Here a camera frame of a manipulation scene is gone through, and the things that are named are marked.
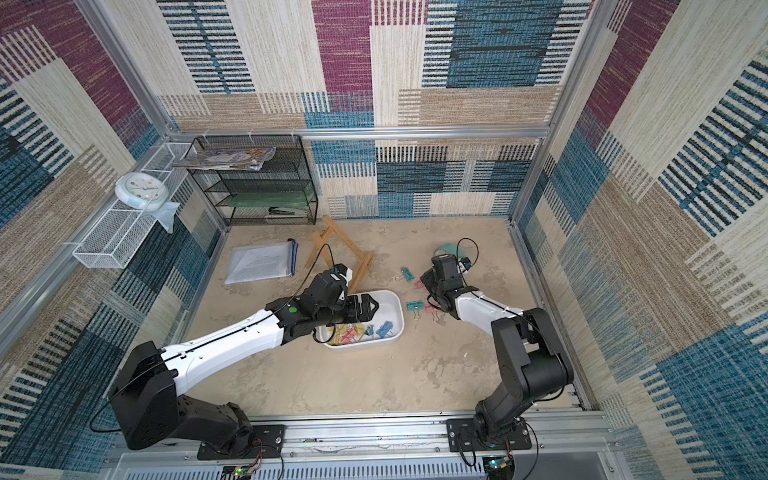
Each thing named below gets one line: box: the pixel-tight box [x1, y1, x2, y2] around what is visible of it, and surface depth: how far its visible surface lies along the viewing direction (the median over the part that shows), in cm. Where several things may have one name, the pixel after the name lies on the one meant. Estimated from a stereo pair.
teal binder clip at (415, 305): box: [406, 301, 425, 311], surface depth 98 cm
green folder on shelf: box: [228, 192, 311, 207], surface depth 107 cm
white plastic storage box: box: [314, 290, 405, 350], surface depth 91 cm
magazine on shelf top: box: [172, 146, 276, 171], surface depth 83 cm
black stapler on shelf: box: [268, 206, 307, 215], surface depth 114 cm
